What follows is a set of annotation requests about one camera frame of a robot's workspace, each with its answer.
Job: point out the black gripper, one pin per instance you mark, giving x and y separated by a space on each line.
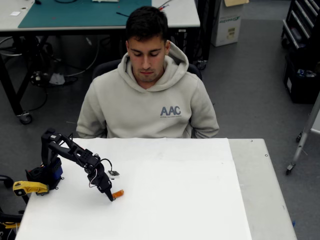
105 187

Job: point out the small orange capsule object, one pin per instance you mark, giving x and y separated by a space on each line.
118 194

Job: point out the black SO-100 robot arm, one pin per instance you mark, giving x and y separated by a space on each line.
75 152

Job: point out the man in beige hoodie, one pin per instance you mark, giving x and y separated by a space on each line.
145 105

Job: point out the black yellow bar clamp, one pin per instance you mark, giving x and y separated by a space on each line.
10 218

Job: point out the black chair armrest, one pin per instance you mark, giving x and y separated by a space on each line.
5 179

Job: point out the black office chair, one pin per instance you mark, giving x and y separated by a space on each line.
102 68

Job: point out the white rag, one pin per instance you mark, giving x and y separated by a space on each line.
57 79

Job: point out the black power adapter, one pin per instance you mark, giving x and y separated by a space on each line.
37 76

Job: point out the green cutting mat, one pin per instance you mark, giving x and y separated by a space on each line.
82 13

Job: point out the flat white object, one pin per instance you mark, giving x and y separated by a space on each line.
105 0

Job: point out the grey metal stand with casters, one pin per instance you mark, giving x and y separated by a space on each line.
300 147

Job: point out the white cardboard box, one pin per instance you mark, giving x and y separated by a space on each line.
226 27

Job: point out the small white paper slip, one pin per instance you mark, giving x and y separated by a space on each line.
15 13

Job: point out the black storage bin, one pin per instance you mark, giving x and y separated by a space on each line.
302 90

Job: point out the black tool cart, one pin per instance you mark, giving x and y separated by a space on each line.
300 22

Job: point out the white wrist camera board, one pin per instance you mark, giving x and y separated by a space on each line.
113 174

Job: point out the workbench with black frame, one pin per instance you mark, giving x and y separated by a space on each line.
75 31

